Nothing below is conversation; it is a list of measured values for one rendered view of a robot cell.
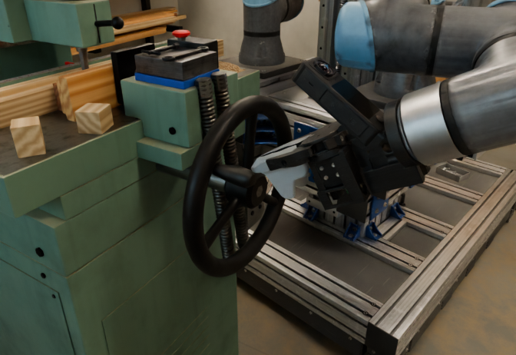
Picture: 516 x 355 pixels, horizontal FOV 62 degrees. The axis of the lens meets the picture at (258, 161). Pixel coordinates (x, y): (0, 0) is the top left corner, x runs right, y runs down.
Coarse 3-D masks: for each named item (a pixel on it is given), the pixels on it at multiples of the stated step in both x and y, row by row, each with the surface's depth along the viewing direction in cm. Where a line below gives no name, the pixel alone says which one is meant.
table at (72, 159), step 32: (64, 128) 66; (128, 128) 67; (0, 160) 56; (32, 160) 56; (64, 160) 58; (96, 160) 63; (128, 160) 69; (160, 160) 67; (192, 160) 67; (0, 192) 53; (32, 192) 55; (64, 192) 60
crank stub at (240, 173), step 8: (216, 168) 56; (224, 168) 55; (232, 168) 55; (240, 168) 55; (224, 176) 55; (232, 176) 55; (240, 176) 54; (248, 176) 54; (240, 184) 54; (248, 184) 54
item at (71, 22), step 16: (32, 0) 72; (48, 0) 71; (64, 0) 71; (80, 0) 71; (96, 0) 71; (32, 16) 74; (48, 16) 71; (64, 16) 69; (80, 16) 68; (96, 16) 71; (32, 32) 75; (48, 32) 73; (64, 32) 71; (80, 32) 69; (96, 32) 71; (112, 32) 74; (80, 48) 75
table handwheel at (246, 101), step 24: (264, 96) 65; (216, 120) 58; (240, 120) 59; (216, 144) 56; (168, 168) 73; (192, 168) 55; (192, 192) 55; (240, 192) 65; (264, 192) 68; (192, 216) 55; (264, 216) 78; (192, 240) 57; (264, 240) 75; (216, 264) 62; (240, 264) 69
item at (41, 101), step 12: (12, 96) 67; (24, 96) 68; (36, 96) 69; (48, 96) 71; (0, 108) 65; (12, 108) 66; (24, 108) 68; (36, 108) 70; (48, 108) 72; (0, 120) 65
